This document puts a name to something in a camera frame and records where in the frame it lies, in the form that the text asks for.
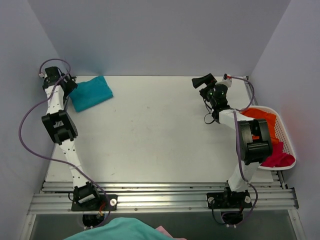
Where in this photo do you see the teal t-shirt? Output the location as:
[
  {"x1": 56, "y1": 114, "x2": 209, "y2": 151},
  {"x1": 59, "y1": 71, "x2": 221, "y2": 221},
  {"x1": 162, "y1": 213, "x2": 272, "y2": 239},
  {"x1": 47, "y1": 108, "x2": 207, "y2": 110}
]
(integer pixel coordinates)
[{"x1": 69, "y1": 76, "x2": 114, "y2": 113}]

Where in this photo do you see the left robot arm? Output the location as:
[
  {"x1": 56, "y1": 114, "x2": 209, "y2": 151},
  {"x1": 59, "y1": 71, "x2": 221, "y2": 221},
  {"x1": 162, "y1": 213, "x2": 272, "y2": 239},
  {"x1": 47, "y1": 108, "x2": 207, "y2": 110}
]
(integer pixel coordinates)
[{"x1": 41, "y1": 66, "x2": 101, "y2": 210}]

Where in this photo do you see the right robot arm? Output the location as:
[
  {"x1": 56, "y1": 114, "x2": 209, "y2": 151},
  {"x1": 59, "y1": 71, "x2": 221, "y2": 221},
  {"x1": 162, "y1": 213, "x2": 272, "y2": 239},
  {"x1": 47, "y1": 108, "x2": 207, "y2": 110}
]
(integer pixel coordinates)
[{"x1": 191, "y1": 73, "x2": 273, "y2": 207}]

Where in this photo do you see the orange t-shirt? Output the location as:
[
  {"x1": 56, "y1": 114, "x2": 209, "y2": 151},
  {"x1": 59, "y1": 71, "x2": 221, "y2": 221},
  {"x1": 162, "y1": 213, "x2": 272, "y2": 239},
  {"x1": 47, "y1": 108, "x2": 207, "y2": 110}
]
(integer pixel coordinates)
[{"x1": 241, "y1": 107, "x2": 279, "y2": 145}]

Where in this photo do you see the white plastic basket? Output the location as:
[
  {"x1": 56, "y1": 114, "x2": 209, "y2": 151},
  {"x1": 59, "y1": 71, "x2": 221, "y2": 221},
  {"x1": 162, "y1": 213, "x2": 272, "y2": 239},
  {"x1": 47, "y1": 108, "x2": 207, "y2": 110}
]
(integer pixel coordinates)
[{"x1": 250, "y1": 105, "x2": 296, "y2": 171}]

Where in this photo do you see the magenta t-shirt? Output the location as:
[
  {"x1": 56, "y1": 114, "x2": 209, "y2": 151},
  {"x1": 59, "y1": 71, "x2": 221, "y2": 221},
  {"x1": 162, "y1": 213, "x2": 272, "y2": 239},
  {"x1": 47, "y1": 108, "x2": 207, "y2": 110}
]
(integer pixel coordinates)
[{"x1": 261, "y1": 142, "x2": 296, "y2": 168}]

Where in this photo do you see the pink cloth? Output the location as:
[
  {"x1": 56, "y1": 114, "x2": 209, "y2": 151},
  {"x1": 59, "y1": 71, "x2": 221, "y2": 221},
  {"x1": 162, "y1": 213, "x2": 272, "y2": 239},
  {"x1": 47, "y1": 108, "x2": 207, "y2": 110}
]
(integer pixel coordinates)
[{"x1": 156, "y1": 225, "x2": 173, "y2": 239}]

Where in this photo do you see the light green cloth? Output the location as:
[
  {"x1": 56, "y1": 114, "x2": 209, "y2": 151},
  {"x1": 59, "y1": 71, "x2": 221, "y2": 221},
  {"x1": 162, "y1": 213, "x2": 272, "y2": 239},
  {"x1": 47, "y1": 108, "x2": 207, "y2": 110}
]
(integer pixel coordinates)
[{"x1": 65, "y1": 217, "x2": 172, "y2": 240}]

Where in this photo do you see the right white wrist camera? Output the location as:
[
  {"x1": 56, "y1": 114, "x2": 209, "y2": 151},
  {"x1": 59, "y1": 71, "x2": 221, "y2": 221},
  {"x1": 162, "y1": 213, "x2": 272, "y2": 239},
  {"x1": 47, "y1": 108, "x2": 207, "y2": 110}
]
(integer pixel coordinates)
[{"x1": 221, "y1": 73, "x2": 233, "y2": 88}]

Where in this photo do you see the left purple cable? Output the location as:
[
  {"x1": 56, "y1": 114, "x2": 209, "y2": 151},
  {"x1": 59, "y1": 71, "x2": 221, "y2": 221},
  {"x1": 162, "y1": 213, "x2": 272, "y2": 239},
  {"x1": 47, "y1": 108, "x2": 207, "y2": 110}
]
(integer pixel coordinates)
[{"x1": 18, "y1": 58, "x2": 112, "y2": 227}]

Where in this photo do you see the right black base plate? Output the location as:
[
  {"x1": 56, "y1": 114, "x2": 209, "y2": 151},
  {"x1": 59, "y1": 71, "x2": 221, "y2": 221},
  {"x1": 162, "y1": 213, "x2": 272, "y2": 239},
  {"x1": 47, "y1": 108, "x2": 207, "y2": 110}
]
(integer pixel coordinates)
[{"x1": 206, "y1": 191, "x2": 252, "y2": 209}]

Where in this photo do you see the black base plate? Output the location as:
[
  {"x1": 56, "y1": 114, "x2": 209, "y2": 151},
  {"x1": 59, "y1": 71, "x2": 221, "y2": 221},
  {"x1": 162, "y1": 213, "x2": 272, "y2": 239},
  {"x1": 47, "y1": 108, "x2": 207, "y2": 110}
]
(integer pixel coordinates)
[
  {"x1": 206, "y1": 191, "x2": 252, "y2": 209},
  {"x1": 71, "y1": 194, "x2": 118, "y2": 212}
]

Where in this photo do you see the aluminium rail frame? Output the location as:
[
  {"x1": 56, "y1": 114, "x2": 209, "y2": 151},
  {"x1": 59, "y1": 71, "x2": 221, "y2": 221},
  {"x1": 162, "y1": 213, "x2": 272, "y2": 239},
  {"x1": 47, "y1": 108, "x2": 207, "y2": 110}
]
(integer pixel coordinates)
[{"x1": 28, "y1": 180, "x2": 299, "y2": 215}]

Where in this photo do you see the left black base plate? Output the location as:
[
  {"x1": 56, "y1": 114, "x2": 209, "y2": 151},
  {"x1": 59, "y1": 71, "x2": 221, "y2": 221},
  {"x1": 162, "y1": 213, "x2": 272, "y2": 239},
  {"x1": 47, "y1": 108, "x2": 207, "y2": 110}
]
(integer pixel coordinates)
[{"x1": 71, "y1": 194, "x2": 118, "y2": 212}]

